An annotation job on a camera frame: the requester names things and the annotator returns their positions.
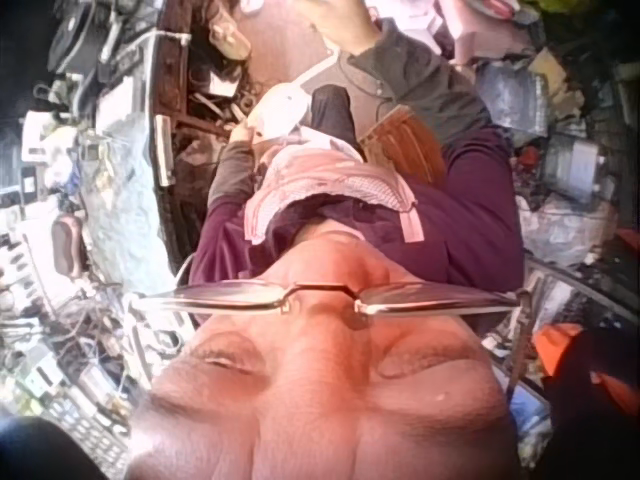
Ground person's left hand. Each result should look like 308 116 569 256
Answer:
227 117 265 152

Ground person's right hand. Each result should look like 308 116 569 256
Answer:
306 0 384 55

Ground white plastic device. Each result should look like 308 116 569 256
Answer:
248 83 314 147

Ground wooden drawer with parts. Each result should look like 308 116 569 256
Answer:
152 0 261 166

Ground silver metal bar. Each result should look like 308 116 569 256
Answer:
153 113 177 187

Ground person's legs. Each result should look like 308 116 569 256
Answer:
308 83 365 157

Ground beige plastic part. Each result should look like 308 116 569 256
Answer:
208 13 252 59

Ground cluttered workbench with electronics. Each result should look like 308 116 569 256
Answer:
0 0 201 480

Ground black round speaker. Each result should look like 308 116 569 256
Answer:
47 10 107 77

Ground brown leather pouch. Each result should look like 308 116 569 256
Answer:
49 213 85 279

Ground pink boxes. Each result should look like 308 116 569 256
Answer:
432 0 524 63

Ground heap of bags and boxes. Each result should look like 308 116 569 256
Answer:
469 0 640 271

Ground silver metal box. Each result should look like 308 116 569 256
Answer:
542 133 608 203

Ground grey keypad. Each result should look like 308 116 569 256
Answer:
41 391 133 479

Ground orange cloth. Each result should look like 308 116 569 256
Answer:
532 322 640 418

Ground white cable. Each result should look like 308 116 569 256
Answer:
288 47 343 90

